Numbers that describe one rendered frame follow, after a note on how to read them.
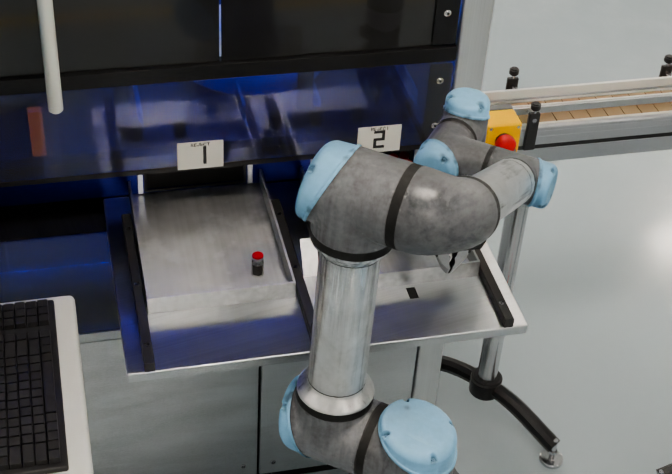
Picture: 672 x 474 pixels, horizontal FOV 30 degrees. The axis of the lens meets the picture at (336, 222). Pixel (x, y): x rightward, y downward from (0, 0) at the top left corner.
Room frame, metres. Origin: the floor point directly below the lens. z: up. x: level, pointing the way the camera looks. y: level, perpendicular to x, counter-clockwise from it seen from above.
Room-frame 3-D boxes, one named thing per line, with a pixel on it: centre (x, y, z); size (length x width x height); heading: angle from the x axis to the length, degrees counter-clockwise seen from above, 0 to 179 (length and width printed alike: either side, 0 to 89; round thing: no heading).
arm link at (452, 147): (1.64, -0.18, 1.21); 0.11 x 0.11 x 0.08; 68
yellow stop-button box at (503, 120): (2.05, -0.30, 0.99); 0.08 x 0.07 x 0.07; 15
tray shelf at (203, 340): (1.76, 0.05, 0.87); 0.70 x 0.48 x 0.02; 105
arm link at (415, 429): (1.24, -0.13, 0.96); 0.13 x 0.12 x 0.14; 68
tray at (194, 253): (1.78, 0.23, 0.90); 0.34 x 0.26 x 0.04; 15
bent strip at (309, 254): (1.68, 0.03, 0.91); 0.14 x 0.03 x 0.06; 16
